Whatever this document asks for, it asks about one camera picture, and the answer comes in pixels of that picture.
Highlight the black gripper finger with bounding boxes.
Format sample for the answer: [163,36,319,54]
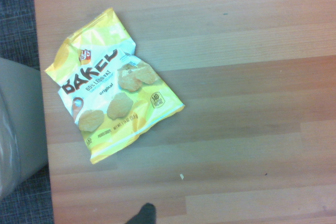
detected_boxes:
[123,202,156,224]

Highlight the yellow baked chip bag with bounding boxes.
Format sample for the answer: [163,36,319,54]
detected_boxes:
[44,7,186,165]

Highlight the clear plastic bin liner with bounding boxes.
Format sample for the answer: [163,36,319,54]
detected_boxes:
[0,87,22,200]

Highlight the grey plastic trash bin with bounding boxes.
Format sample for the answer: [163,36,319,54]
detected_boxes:
[0,56,49,200]

